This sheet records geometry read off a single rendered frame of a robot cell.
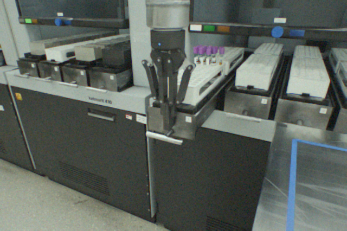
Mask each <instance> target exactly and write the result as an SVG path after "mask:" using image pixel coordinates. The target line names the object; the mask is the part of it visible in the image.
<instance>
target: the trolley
mask: <svg viewBox="0 0 347 231"><path fill-rule="evenodd" d="M252 231H347V134H343V133H338V132H332V131H327V130H321V129H315V128H311V127H305V126H300V125H294V124H288V123H282V122H279V121H276V122H275V127H274V132H273V137H272V141H271V146H270V150H269V154H268V159H267V164H266V168H265V173H264V178H263V181H262V186H261V190H260V195H259V200H258V205H257V208H256V213H255V218H254V222H253V226H252Z"/></svg>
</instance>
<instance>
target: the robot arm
mask: <svg viewBox="0 0 347 231"><path fill-rule="evenodd" d="M145 5H146V26H147V27H149V28H153V29H151V30H150V45H151V48H152V49H151V53H150V56H149V57H148V58H147V59H144V60H142V61H141V63H142V65H143V67H144V68H145V71H146V75H147V79H148V82H149V86H150V91H151V95H152V98H153V100H158V101H159V102H160V113H161V115H163V129H164V130H167V131H169V130H170V129H171V128H172V127H173V126H174V116H175V115H176V114H177V104H180V103H181V102H182V101H184V99H185V96H186V93H187V89H188V85H189V81H190V77H191V74H192V72H193V71H194V69H195V68H196V64H195V63H191V62H190V61H189V60H188V59H187V55H186V53H185V30H184V29H183V28H186V27H188V26H189V10H190V0H146V1H145ZM154 64H155V66H156V67H157V74H156V70H155V67H154ZM183 64H184V67H183V70H184V72H183V75H182V78H181V83H180V86H179V90H178V73H179V69H180V68H181V66H182V65H183ZM157 75H158V79H157ZM168 78H169V97H168Z"/></svg>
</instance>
